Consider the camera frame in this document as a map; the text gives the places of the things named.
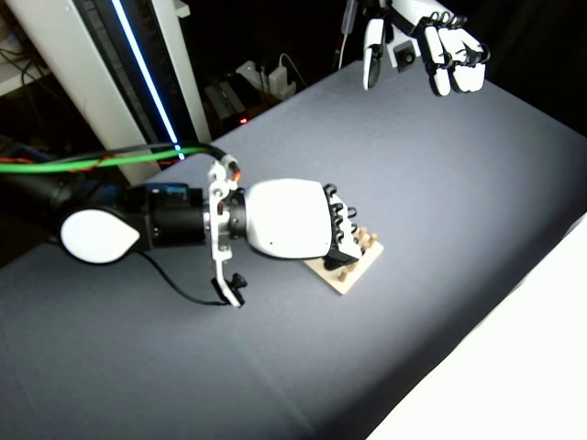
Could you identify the white shelf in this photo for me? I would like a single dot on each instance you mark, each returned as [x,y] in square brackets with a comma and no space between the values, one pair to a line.
[18,80]

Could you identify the white power strip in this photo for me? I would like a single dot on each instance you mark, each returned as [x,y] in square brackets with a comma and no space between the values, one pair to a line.
[252,73]

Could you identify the grey table cloth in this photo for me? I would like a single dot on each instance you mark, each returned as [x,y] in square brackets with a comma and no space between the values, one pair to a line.
[413,160]

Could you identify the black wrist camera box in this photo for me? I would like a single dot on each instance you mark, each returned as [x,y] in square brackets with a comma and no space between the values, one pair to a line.
[404,55]

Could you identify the wooden peg board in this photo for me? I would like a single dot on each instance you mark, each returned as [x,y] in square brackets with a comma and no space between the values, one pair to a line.
[341,286]

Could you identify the white board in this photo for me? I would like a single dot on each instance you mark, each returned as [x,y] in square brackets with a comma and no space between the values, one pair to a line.
[504,366]

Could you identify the white pillar with blue light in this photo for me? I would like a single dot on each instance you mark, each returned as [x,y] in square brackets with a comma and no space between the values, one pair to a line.
[91,69]

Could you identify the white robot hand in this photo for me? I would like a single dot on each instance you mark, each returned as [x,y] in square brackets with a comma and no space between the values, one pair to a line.
[458,50]
[286,217]

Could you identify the black box with red light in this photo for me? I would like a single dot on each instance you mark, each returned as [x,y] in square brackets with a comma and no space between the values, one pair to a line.
[229,103]

